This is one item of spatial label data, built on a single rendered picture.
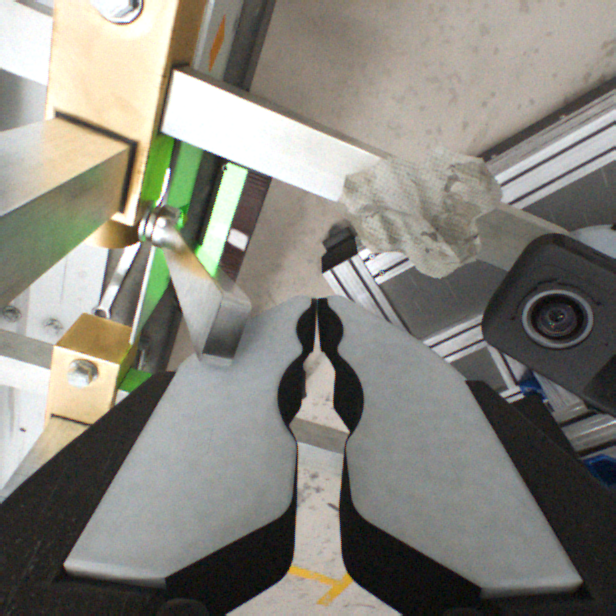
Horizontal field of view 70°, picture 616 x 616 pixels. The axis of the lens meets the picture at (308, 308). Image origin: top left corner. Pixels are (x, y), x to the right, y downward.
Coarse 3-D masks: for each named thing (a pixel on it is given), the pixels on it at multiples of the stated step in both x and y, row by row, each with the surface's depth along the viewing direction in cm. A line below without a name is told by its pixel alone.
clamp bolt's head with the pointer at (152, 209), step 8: (152, 208) 25; (160, 208) 26; (144, 216) 25; (152, 216) 25; (184, 216) 36; (144, 224) 25; (152, 224) 25; (184, 224) 38; (144, 232) 26; (144, 240) 26
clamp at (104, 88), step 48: (144, 0) 18; (192, 0) 20; (96, 48) 19; (144, 48) 19; (192, 48) 23; (48, 96) 20; (96, 96) 20; (144, 96) 20; (144, 144) 21; (144, 192) 23; (96, 240) 24
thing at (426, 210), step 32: (384, 160) 22; (416, 160) 22; (448, 160) 22; (480, 160) 22; (352, 192) 23; (384, 192) 22; (416, 192) 22; (448, 192) 22; (480, 192) 22; (352, 224) 24; (384, 224) 24; (416, 224) 24; (448, 224) 24; (416, 256) 25; (448, 256) 24
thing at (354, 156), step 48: (0, 0) 19; (0, 48) 20; (48, 48) 20; (192, 96) 21; (240, 96) 21; (192, 144) 22; (240, 144) 22; (288, 144) 22; (336, 144) 22; (336, 192) 23; (480, 240) 25; (528, 240) 25
